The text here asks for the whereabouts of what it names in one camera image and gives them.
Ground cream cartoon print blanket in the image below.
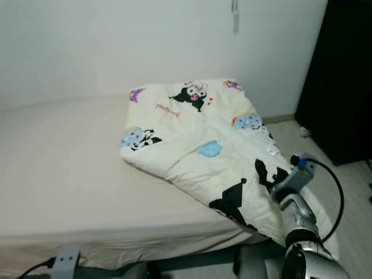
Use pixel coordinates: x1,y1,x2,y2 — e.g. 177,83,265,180
120,78,306,248

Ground silver right robot leg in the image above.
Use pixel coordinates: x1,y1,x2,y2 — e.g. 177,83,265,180
232,249,268,279

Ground silver robot leg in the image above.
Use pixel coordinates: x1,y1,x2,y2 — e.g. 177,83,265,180
232,249,268,279
125,263,153,279

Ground black cabinet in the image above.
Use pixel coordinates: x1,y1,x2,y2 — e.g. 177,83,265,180
295,0,372,166

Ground silver left robot leg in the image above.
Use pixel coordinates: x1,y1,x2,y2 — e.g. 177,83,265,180
125,263,153,279

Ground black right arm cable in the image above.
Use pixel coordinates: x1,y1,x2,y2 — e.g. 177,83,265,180
301,155,345,243

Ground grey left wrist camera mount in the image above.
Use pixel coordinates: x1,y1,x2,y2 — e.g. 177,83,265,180
54,249,82,279

